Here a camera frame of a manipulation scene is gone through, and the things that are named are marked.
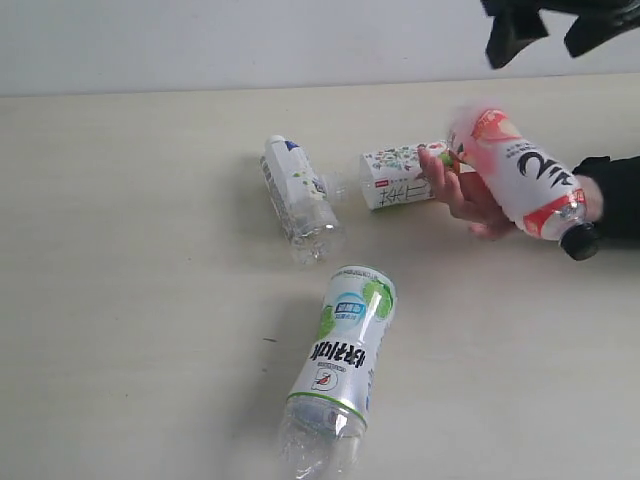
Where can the clear bottle red peach label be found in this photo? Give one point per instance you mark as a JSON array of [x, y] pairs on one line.
[[535, 191]]

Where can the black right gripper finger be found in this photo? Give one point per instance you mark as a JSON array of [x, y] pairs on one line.
[[514, 27], [590, 31]]

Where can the square bottle floral label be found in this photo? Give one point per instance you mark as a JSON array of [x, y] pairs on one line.
[[393, 176]]

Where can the clear bottle green lime label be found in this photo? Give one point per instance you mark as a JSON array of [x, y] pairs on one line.
[[326, 411]]

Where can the person's open hand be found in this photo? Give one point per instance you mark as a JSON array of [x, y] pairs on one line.
[[466, 197]]

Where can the clear bottle blue triangle label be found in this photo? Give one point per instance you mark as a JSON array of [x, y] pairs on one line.
[[303, 200]]

